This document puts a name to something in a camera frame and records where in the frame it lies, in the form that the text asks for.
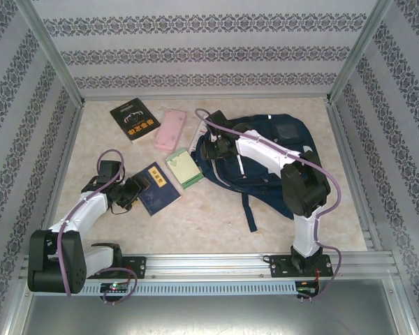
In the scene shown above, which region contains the navy book with yellow label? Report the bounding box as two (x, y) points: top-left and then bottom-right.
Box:
(138, 161), (182, 217)

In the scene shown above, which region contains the green notebook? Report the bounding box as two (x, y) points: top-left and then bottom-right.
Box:
(165, 147), (204, 190)

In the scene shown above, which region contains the pink pencil case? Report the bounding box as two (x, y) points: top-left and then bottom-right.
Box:
(154, 109), (187, 151)

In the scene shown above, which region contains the navy blue backpack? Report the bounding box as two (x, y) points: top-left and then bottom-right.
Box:
(191, 114), (324, 233)

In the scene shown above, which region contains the black book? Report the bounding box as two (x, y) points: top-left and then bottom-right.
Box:
(110, 98), (161, 144)

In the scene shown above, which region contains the grey metal sheet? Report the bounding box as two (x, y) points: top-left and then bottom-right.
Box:
(5, 278), (416, 335)

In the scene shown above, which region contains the right circuit board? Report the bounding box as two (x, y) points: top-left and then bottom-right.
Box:
(297, 281), (321, 297)

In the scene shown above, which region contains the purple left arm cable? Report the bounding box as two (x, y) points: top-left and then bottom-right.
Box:
(57, 149), (138, 305)

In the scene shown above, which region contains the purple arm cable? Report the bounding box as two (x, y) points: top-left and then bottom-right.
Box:
(194, 107), (343, 305)
(57, 149), (138, 305)

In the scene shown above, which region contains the aluminium table edge rail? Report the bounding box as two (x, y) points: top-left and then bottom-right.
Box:
(34, 104), (85, 255)
(326, 103), (383, 252)
(82, 92), (331, 103)

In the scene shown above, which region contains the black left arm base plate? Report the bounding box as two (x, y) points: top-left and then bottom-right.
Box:
(83, 256), (147, 280)

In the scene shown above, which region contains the aluminium mounting rail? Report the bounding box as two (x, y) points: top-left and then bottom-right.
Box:
(19, 253), (395, 280)

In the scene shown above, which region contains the grey slotted cable duct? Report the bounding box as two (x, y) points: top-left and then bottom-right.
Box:
(33, 281), (297, 297)

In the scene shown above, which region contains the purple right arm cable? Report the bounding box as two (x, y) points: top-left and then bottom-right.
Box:
(194, 107), (343, 305)

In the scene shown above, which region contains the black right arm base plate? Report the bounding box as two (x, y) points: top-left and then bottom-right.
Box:
(269, 254), (335, 279)

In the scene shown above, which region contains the aluminium frame post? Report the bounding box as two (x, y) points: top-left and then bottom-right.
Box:
(327, 0), (395, 104)
(15, 0), (87, 107)

